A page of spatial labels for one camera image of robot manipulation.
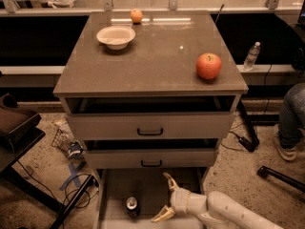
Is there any person leg in jeans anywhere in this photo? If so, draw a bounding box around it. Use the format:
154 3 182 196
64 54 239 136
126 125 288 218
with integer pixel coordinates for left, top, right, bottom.
278 83 305 149

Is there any black chair leg right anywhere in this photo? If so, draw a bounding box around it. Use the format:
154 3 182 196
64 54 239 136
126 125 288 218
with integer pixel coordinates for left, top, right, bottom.
257 166 305 193

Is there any dark chair left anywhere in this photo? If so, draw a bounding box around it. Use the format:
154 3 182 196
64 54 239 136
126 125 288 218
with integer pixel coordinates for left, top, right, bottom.
0 94 45 172

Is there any clear water bottle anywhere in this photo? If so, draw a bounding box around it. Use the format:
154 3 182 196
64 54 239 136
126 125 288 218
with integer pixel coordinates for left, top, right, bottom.
243 42 260 71

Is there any pepsi can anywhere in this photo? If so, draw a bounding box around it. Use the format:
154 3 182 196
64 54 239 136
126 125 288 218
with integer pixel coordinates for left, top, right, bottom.
125 197 140 219

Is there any red apple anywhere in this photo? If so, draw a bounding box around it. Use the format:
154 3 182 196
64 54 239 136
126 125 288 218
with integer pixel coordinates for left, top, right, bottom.
196 52 222 80

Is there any wire basket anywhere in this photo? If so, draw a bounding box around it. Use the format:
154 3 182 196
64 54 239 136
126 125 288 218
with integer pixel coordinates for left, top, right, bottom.
51 129 74 153

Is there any orange fruit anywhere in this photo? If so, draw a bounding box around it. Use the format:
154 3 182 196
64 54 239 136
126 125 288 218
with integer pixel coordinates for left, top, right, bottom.
130 9 143 24

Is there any grey drawer cabinet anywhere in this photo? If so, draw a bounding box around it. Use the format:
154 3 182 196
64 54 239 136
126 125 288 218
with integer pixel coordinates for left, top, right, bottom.
52 10 249 229

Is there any blue tape cross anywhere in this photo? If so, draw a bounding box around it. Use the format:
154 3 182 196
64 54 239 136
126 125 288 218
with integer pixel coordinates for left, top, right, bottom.
59 161 86 191

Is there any middle drawer with handle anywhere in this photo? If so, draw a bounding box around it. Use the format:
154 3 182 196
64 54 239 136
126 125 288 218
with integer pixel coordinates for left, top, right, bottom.
83 149 218 169

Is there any top drawer with handle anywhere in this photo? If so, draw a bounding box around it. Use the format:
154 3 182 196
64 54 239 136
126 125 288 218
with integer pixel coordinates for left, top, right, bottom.
66 113 234 140

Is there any black power adapter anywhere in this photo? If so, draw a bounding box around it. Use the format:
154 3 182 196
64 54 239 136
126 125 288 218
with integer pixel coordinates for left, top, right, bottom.
233 132 257 152

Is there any drawer with handle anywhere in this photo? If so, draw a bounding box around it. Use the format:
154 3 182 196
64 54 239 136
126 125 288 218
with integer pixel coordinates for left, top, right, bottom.
83 149 218 169
66 113 234 140

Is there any white sneaker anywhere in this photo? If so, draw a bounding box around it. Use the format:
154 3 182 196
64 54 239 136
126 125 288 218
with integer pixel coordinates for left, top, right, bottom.
273 124 296 161

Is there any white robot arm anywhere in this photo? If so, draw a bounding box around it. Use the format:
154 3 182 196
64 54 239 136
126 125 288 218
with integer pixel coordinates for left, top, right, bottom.
151 173 284 229

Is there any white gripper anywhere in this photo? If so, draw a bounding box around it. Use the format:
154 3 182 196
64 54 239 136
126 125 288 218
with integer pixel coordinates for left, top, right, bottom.
151 172 207 223

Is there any open bottom drawer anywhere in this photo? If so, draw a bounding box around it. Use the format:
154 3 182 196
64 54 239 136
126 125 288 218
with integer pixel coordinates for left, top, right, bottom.
93 168 204 229

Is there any black table leg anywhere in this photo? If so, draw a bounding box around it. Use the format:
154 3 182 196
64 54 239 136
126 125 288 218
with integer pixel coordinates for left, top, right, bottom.
237 101 259 152

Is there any black cable coil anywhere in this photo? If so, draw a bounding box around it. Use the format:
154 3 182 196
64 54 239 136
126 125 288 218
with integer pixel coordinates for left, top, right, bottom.
62 173 100 210

